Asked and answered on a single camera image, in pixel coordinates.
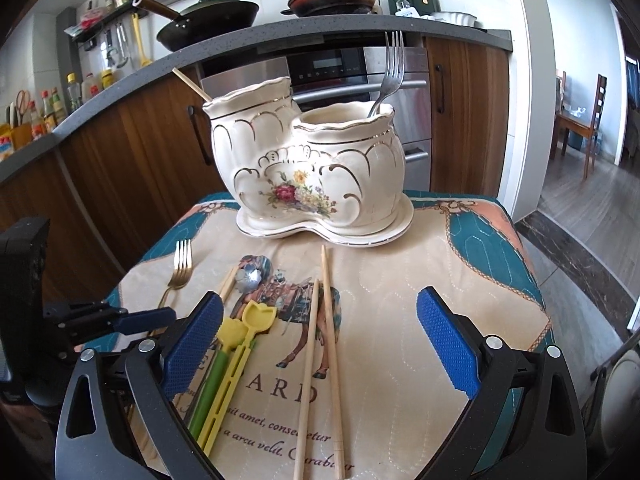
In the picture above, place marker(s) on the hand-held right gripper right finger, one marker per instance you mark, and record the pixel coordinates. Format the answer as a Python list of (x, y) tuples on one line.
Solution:
[(447, 345)]

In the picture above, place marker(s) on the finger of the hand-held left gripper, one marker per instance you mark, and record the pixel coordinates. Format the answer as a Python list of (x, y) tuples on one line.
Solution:
[(145, 319)]

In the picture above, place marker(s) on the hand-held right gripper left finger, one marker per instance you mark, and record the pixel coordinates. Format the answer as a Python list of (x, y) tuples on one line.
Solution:
[(195, 345)]

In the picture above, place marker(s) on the gold fork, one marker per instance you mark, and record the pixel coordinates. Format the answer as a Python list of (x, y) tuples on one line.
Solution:
[(181, 272)]

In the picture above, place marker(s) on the yellow tulip-shaped plastic fork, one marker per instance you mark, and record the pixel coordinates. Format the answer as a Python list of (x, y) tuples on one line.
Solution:
[(260, 317)]

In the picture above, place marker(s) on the floral ceramic utensil holder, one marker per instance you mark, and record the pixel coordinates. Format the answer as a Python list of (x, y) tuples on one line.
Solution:
[(300, 160)]

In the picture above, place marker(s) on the printed horse cloth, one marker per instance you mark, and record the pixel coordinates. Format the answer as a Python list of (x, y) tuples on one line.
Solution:
[(390, 320)]

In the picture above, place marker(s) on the white ceramic saucer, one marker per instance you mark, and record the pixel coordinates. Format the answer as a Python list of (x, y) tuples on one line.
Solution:
[(380, 232)]

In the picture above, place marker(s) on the row of condiment bottles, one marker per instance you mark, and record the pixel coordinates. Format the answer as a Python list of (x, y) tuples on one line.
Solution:
[(47, 110)]

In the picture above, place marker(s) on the white round object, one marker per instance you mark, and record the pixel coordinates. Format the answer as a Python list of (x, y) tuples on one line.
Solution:
[(622, 410)]

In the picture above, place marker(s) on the narrow wooden cabinet door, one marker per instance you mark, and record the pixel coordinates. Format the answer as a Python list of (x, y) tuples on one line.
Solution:
[(475, 110)]

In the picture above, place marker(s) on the yellow hanging spatula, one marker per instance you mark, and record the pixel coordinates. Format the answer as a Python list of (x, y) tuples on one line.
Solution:
[(142, 52)]

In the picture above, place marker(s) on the wooden dining table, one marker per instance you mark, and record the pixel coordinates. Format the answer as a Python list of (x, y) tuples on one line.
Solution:
[(575, 127)]

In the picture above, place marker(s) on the wooden dining chair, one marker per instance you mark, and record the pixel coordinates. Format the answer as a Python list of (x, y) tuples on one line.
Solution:
[(597, 110)]

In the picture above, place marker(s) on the silver fork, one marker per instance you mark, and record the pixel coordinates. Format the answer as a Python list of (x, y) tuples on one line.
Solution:
[(394, 67)]

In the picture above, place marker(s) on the stainless steel oven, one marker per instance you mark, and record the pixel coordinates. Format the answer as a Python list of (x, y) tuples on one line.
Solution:
[(330, 67)]

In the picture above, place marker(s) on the black wok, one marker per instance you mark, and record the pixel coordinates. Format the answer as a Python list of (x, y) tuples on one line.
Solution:
[(215, 22)]

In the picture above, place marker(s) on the white ribbed dish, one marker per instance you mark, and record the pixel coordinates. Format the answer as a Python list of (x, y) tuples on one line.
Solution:
[(452, 17)]

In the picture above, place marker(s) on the grey kitchen counter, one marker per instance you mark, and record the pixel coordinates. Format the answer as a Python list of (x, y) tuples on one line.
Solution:
[(300, 27)]

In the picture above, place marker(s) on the green kitchen appliance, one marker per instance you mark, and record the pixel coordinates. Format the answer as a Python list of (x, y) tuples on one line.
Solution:
[(417, 0)]

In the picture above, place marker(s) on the black wall spice shelf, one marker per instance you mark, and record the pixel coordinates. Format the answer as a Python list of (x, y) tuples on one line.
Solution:
[(100, 27)]

